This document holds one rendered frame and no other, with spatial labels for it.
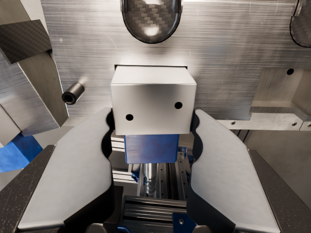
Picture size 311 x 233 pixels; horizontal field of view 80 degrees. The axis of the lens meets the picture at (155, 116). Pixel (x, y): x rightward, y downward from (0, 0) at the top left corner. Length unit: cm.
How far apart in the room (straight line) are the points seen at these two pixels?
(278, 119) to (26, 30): 32
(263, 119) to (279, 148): 130
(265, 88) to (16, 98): 24
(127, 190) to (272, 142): 104
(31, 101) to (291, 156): 164
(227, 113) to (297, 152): 155
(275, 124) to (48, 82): 30
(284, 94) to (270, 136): 129
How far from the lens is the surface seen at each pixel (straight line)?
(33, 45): 23
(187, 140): 105
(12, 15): 24
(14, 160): 27
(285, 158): 170
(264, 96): 21
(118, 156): 113
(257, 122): 30
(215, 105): 16
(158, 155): 15
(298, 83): 22
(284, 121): 32
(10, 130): 25
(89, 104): 16
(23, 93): 23
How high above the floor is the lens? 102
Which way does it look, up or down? 60 degrees down
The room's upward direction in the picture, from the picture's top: 180 degrees clockwise
